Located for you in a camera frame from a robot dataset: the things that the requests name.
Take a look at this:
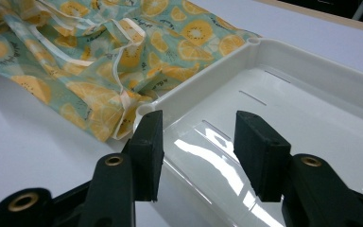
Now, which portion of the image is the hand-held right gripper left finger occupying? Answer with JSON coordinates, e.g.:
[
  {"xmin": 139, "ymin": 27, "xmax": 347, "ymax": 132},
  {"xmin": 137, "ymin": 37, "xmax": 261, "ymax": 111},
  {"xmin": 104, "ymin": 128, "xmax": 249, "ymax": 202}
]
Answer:
[{"xmin": 78, "ymin": 110, "xmax": 165, "ymax": 227}]

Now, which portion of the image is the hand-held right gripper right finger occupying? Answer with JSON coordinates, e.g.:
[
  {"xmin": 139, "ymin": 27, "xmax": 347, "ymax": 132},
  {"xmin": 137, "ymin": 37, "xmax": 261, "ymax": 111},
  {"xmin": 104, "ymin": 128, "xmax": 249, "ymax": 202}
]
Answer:
[{"xmin": 233, "ymin": 110, "xmax": 363, "ymax": 227}]

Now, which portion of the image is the white plastic tray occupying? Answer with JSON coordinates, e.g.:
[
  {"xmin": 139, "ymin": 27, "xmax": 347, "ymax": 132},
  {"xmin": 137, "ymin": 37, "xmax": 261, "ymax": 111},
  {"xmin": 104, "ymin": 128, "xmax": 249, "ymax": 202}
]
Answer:
[{"xmin": 133, "ymin": 37, "xmax": 363, "ymax": 227}]

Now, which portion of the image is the white table cover sheet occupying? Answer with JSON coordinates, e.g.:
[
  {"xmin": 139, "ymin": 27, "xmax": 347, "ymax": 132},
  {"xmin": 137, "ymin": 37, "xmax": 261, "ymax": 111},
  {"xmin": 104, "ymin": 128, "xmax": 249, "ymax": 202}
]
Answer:
[{"xmin": 0, "ymin": 0, "xmax": 363, "ymax": 227}]

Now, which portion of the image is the wooden table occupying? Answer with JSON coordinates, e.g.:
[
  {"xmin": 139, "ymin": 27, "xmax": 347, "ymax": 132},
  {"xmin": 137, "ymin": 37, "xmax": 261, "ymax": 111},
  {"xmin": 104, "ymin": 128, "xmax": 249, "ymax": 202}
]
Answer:
[{"xmin": 254, "ymin": 0, "xmax": 363, "ymax": 36}]

